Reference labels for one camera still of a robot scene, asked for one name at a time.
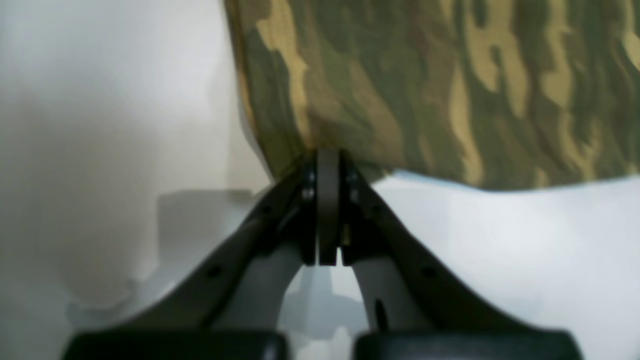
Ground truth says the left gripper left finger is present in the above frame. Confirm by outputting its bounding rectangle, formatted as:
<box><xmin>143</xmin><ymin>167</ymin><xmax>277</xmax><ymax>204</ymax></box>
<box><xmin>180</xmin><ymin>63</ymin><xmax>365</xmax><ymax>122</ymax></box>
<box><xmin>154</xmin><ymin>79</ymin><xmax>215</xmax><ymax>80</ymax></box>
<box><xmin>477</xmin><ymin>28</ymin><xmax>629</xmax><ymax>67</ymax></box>
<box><xmin>62</xmin><ymin>149</ymin><xmax>341</xmax><ymax>360</ymax></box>

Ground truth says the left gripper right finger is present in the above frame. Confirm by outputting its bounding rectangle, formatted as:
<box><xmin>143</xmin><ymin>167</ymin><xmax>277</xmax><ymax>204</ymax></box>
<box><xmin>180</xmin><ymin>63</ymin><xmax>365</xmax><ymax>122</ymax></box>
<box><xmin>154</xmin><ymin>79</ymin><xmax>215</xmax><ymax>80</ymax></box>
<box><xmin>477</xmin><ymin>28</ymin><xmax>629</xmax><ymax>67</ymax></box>
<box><xmin>340</xmin><ymin>155</ymin><xmax>583</xmax><ymax>360</ymax></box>

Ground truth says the camouflage t-shirt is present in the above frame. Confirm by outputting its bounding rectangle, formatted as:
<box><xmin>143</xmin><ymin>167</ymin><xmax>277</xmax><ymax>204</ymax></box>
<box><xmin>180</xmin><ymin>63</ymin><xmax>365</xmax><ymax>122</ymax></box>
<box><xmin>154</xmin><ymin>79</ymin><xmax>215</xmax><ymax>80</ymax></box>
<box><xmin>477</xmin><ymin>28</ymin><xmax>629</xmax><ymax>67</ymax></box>
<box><xmin>225</xmin><ymin>0</ymin><xmax>640</xmax><ymax>191</ymax></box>

